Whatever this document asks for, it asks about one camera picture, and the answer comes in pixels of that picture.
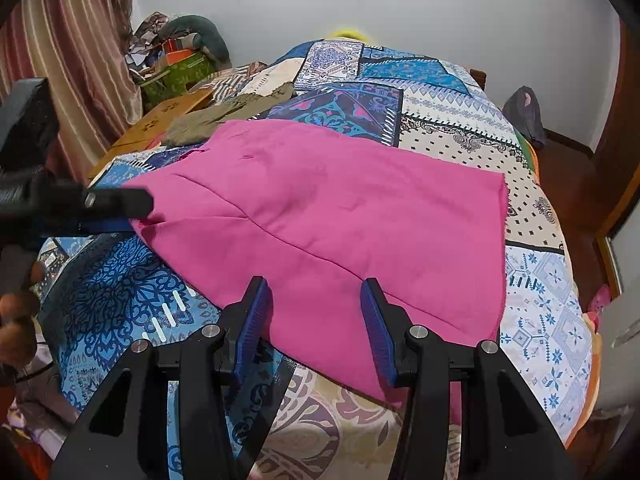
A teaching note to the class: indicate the striped orange pillow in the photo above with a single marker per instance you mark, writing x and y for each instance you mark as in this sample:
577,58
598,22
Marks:
227,83

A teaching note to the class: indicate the striped brown curtain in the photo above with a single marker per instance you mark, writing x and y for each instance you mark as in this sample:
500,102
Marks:
79,46

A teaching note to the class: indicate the wooden door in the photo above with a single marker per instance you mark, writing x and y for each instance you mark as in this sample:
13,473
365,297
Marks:
617,156

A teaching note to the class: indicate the olive green pants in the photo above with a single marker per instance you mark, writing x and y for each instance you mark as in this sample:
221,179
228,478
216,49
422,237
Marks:
199,126

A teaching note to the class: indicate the wooden lap table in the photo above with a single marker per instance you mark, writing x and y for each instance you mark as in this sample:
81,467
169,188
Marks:
148,130

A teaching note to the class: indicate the patchwork blue bedspread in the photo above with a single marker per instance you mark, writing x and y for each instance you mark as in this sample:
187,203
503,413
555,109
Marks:
290,421

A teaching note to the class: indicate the grey bag on floor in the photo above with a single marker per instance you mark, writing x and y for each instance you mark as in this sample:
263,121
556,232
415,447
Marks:
522,110

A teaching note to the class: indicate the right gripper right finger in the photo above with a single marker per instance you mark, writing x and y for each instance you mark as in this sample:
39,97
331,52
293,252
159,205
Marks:
505,432

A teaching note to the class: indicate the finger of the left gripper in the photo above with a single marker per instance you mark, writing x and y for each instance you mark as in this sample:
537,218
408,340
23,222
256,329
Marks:
113,225
101,204

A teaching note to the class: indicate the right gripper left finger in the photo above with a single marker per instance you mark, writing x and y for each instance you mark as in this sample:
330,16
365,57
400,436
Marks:
122,432

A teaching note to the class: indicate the pink pants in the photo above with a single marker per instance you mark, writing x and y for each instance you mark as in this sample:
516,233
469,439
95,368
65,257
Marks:
316,213

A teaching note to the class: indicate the left hand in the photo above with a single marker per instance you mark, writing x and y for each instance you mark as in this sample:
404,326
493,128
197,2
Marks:
18,332

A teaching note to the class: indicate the yellow headboard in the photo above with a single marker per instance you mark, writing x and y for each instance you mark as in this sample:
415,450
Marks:
350,35

